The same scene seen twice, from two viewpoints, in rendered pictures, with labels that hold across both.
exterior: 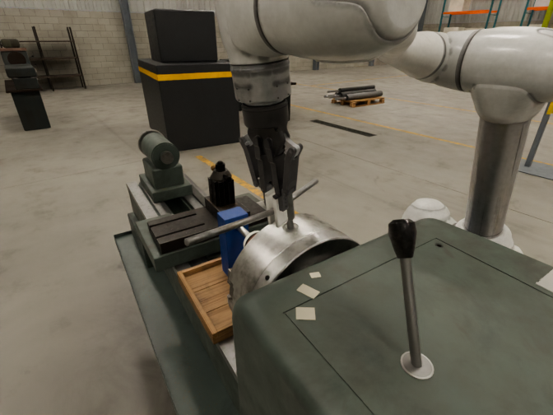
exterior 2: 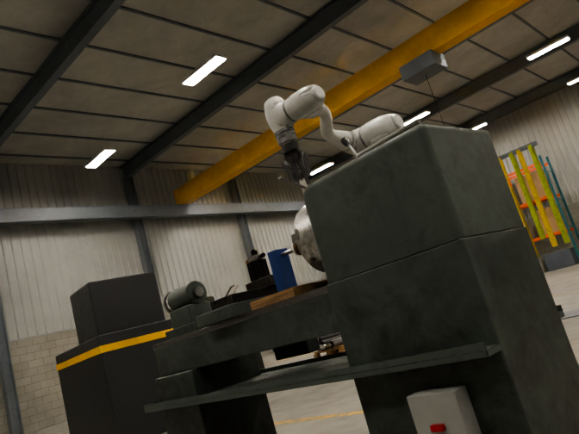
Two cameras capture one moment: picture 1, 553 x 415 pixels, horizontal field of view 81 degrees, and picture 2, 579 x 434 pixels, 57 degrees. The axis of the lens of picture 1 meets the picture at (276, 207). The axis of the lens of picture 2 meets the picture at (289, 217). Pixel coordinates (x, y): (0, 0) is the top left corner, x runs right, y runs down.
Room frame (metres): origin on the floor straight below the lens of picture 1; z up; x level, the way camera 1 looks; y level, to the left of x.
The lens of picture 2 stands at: (-1.60, 0.58, 0.75)
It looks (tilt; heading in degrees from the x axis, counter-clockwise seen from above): 11 degrees up; 347
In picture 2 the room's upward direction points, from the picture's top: 16 degrees counter-clockwise
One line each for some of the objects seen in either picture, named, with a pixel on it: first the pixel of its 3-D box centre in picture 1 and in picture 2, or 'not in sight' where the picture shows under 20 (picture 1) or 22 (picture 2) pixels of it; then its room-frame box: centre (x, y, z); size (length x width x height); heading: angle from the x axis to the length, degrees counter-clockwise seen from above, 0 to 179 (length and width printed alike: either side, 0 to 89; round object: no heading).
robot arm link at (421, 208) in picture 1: (425, 229); not in sight; (1.01, -0.55, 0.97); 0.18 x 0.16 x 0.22; 38
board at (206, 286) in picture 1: (246, 282); (300, 293); (0.81, 0.10, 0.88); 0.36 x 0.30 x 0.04; 123
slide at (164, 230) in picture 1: (209, 221); (255, 295); (1.10, 0.26, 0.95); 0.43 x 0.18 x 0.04; 123
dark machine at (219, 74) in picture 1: (185, 77); (124, 356); (5.92, 1.56, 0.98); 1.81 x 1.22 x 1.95; 29
